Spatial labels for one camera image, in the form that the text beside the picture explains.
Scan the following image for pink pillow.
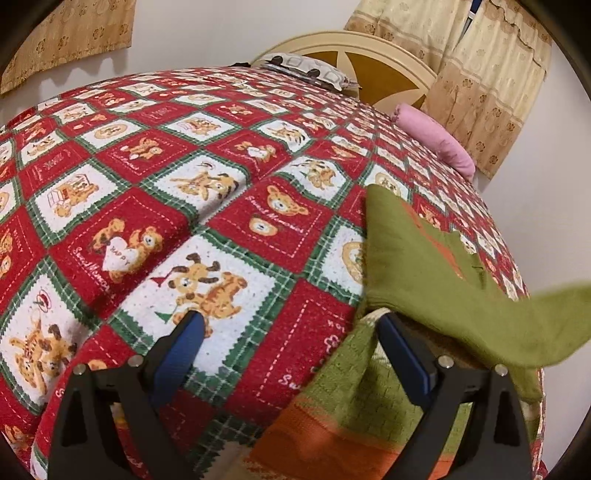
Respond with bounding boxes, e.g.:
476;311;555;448
391;102;476;181

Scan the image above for beige floral curtain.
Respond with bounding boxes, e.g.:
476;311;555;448
344;0;477;72
0;0;137;95
421;0;553;182

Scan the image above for white grey patterned pillow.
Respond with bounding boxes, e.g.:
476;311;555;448
260;52;360;92

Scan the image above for red printed bear blanket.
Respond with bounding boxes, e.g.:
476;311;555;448
0;65;549;480

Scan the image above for green knitted sweater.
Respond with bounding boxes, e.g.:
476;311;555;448
248;185;591;480

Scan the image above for cream round headboard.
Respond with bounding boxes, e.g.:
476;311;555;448
252;31;437;116

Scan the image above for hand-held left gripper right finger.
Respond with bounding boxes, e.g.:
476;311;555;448
376;312;533;480

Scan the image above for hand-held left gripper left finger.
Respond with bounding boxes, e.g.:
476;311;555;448
47;310;205;480

